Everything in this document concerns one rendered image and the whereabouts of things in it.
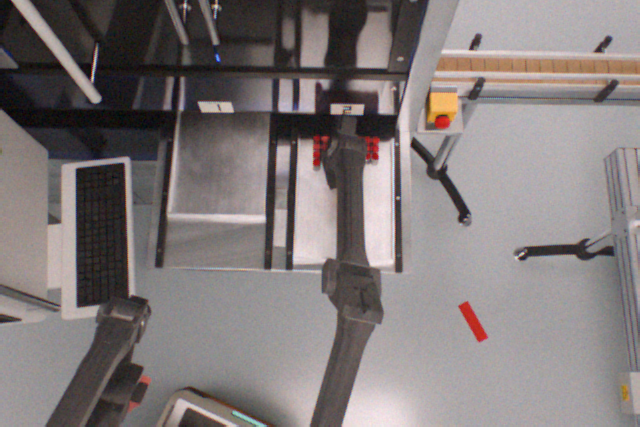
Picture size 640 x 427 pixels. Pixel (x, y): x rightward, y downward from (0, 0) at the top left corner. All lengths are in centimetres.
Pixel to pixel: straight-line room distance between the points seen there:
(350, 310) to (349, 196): 29
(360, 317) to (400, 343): 142
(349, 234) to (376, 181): 50
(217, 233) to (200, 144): 26
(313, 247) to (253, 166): 28
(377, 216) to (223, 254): 42
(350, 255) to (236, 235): 55
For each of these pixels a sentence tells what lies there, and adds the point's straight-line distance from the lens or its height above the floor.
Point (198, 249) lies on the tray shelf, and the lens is 172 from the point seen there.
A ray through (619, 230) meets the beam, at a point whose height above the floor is 49.
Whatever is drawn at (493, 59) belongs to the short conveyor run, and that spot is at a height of 93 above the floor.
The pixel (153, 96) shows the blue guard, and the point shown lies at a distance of 168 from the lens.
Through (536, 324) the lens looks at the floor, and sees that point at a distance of 267.
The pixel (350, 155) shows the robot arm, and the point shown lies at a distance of 141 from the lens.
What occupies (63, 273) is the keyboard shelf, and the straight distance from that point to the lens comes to 189.
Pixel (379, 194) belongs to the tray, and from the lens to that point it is 173.
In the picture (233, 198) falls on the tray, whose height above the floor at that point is 88.
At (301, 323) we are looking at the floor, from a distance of 254.
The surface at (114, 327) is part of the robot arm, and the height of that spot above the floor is 140.
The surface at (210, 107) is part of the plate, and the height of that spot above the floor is 102.
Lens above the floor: 253
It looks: 72 degrees down
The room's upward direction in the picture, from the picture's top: 1 degrees counter-clockwise
